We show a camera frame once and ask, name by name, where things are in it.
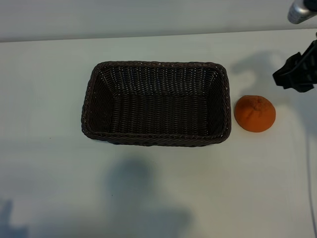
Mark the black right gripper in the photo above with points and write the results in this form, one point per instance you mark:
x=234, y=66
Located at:
x=309, y=67

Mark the orange citrus fruit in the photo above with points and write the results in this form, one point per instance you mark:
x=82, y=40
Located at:
x=255, y=116

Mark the dark brown woven basket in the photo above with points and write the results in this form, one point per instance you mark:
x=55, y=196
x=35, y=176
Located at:
x=158, y=116

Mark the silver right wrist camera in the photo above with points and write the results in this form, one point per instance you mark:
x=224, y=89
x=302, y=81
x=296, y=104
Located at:
x=299, y=11

